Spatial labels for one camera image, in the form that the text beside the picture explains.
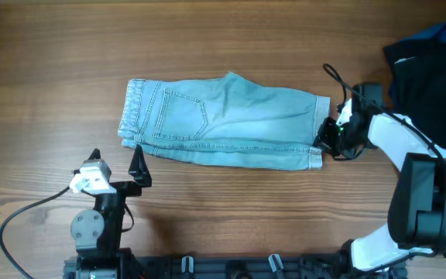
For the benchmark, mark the light blue denim shorts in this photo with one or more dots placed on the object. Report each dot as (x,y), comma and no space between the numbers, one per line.
(227,121)

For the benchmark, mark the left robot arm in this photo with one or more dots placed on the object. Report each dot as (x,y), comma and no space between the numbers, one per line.
(97,232)

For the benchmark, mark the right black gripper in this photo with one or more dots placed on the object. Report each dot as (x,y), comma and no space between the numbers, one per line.
(323,140)

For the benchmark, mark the dark blue garment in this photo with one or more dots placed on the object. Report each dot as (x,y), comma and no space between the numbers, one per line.
(440,33)

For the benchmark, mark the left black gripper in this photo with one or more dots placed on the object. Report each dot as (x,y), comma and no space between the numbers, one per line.
(137,168)

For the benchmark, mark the black garment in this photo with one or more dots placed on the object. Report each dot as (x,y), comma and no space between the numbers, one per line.
(418,68)

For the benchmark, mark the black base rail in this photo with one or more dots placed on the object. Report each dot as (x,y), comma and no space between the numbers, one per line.
(273,266)

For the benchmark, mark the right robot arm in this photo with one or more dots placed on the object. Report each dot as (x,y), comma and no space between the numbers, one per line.
(416,221)

